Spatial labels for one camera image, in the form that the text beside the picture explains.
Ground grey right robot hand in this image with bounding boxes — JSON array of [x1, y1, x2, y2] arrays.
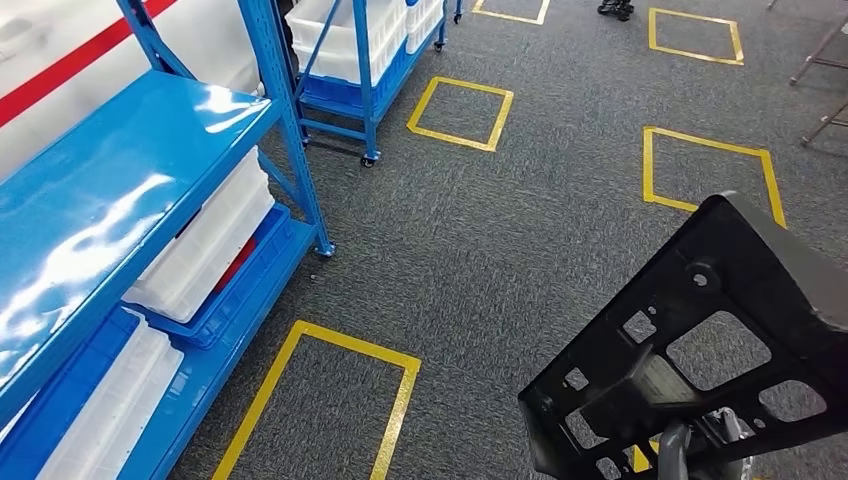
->
[[657, 407, 757, 480]]

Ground black plastic frame part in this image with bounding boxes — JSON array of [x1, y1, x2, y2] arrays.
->
[[517, 192, 848, 480]]

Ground blue plastic bin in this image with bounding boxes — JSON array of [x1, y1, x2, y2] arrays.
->
[[0, 305, 142, 480], [299, 42, 415, 121], [125, 203, 296, 350]]

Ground black wheeled base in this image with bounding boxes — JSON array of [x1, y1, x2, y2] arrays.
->
[[596, 0, 636, 22]]

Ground red item in bin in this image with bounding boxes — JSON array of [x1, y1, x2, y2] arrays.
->
[[210, 237, 260, 296]]

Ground white car red stripe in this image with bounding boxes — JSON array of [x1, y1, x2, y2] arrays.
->
[[0, 0, 266, 183]]

